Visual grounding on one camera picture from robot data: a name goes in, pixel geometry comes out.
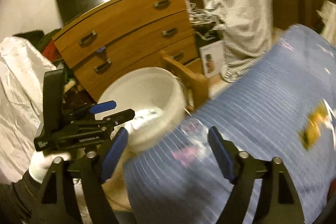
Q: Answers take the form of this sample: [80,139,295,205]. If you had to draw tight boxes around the yellow snack in clear wrapper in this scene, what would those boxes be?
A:
[299,101,329,151]

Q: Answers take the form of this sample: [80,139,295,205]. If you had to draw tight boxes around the white plastic bucket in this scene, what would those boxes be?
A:
[95,67,186,153]

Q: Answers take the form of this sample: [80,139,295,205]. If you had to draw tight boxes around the blue checkered star bedsheet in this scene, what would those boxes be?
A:
[124,25,335,223]

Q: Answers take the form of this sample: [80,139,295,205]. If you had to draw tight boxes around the white product box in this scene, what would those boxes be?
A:
[199,40,224,78]

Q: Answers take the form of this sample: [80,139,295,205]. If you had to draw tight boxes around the white wire hangers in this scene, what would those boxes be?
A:
[185,0,224,42]

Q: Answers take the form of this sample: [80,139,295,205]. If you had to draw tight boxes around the wooden chest of drawers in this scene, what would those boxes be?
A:
[53,0,198,101]

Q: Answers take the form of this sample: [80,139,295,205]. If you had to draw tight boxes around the white satin cloth cover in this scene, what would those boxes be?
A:
[1,36,56,182]

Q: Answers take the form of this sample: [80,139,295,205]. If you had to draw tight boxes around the white gloved left hand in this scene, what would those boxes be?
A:
[28,150,71,184]

